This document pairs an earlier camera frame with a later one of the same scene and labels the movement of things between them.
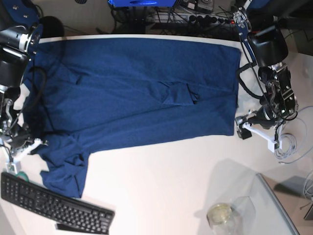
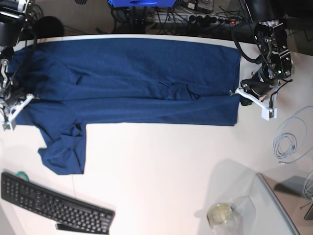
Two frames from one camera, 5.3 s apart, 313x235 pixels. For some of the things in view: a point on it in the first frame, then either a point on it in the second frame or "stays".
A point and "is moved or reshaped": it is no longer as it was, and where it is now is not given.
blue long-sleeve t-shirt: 84,95 is moved or reshaped
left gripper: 18,139 → 10,98
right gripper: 263,117 → 259,85
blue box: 142,3 stays
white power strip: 171,17 stays
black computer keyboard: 65,214 stays
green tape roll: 22,175 stays
